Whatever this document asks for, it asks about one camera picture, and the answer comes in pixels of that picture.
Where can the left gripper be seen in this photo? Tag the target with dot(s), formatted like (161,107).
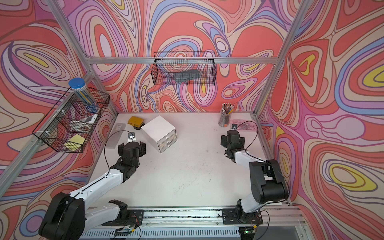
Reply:
(141,149)

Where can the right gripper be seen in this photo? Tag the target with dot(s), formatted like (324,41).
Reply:
(224,141)

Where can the white drawer cabinet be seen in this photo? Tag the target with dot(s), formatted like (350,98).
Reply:
(160,133)

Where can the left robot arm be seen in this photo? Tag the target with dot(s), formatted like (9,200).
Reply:
(69,215)

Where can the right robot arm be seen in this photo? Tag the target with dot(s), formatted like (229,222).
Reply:
(268,184)

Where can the pink transparent pencil case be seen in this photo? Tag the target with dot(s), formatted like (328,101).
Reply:
(244,125)

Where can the clear plastic box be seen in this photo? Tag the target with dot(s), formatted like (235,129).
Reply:
(115,136)

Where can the yellow box on black disc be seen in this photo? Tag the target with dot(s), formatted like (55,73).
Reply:
(136,122)

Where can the mesh pen holder cup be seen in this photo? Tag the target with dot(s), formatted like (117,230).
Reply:
(226,111)

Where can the white item in left basket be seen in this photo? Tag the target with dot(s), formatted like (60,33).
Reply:
(90,119)

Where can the yellow sticky notes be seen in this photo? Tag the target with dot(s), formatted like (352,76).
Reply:
(74,143)

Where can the dark object in back basket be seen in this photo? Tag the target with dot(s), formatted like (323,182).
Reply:
(185,76)

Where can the blue lid pencil jar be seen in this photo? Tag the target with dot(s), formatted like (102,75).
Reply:
(78,85)

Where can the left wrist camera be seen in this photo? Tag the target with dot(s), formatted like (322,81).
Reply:
(131,137)

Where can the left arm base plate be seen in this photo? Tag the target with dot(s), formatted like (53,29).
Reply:
(132,217)

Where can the black wire basket left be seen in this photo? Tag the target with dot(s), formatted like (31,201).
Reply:
(63,121)

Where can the black wire basket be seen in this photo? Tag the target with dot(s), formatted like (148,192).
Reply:
(167,63)
(63,121)

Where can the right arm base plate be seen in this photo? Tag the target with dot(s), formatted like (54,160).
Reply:
(232,216)

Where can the black wire basket back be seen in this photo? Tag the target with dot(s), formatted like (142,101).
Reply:
(167,63)

